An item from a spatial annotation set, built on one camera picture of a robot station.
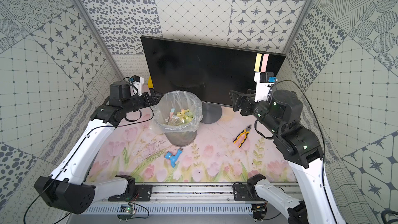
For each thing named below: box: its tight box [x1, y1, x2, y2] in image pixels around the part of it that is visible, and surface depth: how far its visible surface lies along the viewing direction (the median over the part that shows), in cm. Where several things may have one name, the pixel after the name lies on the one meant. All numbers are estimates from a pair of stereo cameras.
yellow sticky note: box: [253, 52, 263, 73], surface depth 63 cm
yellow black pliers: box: [232, 124, 252, 148], surface depth 95 cm
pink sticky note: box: [260, 53, 269, 73], surface depth 63 cm
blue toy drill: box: [164, 148, 183, 168], surface depth 85 cm
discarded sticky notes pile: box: [164, 108, 194, 126], surface depth 87 cm
